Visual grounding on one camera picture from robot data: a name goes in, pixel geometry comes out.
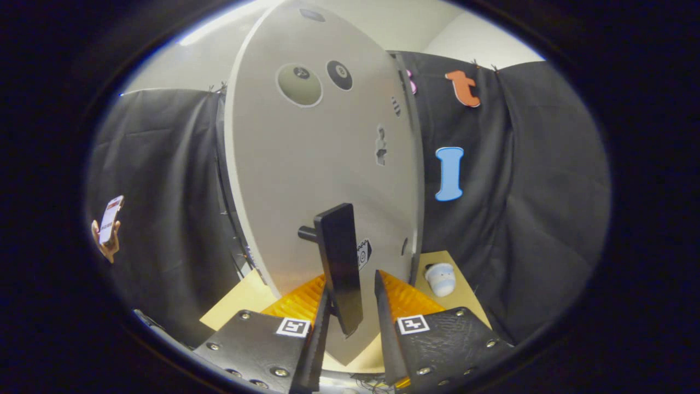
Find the white and blue plush toy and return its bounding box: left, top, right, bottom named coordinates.
left=425, top=263, right=457, bottom=298

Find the black door handle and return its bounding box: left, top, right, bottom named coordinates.
left=298, top=204, right=364, bottom=337

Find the black backdrop cloth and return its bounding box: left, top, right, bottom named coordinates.
left=85, top=50, right=612, bottom=348

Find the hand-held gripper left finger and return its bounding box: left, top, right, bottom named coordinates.
left=192, top=274, right=333, bottom=394

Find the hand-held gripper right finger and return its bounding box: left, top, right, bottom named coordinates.
left=374, top=269, right=515, bottom=390

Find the smartphone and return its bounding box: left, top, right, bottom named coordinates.
left=98, top=195, right=125, bottom=245

